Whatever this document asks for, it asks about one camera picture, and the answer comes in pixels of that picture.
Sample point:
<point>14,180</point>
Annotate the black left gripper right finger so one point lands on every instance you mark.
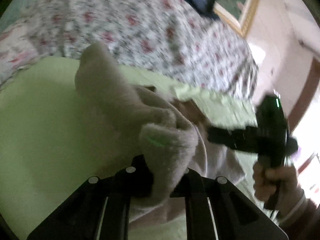
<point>216,209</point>

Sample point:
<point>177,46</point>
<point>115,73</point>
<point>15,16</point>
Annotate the right hand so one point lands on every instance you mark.
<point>265,180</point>

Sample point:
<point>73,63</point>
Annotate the green landscape headboard panel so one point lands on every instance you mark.
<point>238,14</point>

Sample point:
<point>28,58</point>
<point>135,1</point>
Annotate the teal floral pillow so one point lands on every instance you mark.
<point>11,10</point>

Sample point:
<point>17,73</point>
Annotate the floral rose quilt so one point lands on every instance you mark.
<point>163,36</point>

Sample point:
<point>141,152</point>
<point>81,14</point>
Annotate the right forearm beige sleeve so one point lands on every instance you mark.
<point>302,222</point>

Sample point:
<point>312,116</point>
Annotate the light green bed sheet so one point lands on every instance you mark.
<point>46,154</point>

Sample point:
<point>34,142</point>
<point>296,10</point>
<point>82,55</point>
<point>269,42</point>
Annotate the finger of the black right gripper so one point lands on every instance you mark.
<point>237,139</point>

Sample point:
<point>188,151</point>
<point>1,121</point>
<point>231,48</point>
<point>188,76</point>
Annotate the beige fuzzy sweater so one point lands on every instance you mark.
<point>124,121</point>

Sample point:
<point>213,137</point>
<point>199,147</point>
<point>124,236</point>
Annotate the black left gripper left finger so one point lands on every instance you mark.
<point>99,208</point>

